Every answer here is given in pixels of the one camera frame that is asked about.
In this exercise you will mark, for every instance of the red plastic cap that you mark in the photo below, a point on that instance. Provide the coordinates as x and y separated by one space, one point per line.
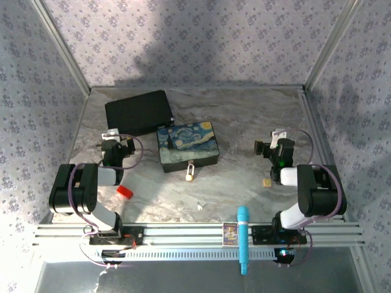
125 192

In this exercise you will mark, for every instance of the aluminium front frame rail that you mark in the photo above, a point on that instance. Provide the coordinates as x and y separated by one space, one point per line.
183 233

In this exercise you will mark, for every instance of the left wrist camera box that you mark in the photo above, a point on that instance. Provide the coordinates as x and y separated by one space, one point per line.
111 133

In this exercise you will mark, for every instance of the left controller board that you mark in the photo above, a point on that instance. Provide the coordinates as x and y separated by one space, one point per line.
113 254

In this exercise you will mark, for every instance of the grey metal sheet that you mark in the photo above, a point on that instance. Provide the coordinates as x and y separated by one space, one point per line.
198 277

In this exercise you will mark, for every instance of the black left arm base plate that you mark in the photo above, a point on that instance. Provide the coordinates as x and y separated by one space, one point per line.
134 235

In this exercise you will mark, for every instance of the aluminium frame post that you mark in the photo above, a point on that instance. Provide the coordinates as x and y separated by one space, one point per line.
61 45
333 45

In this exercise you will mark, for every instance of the turquoise marker pen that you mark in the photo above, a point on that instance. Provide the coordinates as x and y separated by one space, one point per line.
243 238

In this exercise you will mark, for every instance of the black flat case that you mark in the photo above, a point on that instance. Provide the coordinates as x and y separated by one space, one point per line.
137 113

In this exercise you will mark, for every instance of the small picture card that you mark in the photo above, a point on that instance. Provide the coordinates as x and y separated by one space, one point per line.
230 234

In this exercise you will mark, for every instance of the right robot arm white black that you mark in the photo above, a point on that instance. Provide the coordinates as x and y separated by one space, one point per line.
317 189

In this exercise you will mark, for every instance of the starry night painted box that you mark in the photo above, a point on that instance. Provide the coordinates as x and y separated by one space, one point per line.
187 140

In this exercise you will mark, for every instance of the small gold block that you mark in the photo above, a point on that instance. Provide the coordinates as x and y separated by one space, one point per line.
266 182

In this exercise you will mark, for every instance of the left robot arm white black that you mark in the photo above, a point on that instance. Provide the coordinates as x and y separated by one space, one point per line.
91 189

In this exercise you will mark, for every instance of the aluminium side frame rail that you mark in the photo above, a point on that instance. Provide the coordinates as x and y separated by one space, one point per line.
320 146

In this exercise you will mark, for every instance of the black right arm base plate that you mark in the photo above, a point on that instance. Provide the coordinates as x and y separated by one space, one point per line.
262 233

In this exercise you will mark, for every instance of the small brass padlock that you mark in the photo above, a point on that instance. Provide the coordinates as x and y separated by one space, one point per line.
190 175

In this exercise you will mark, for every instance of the right controller board with LED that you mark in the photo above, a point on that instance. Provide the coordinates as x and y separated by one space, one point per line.
284 254

